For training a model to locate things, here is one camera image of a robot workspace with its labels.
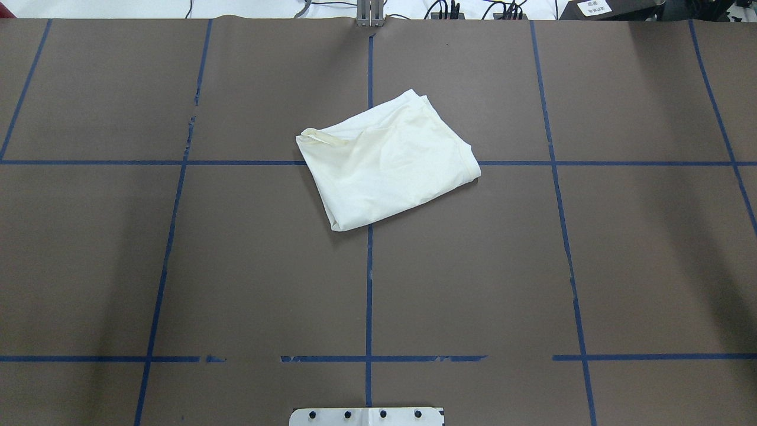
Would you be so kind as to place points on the white long-sleeve cat shirt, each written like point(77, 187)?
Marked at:
point(386, 160)

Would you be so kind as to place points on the black box with label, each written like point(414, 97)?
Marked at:
point(610, 10)

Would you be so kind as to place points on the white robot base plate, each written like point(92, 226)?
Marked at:
point(368, 416)

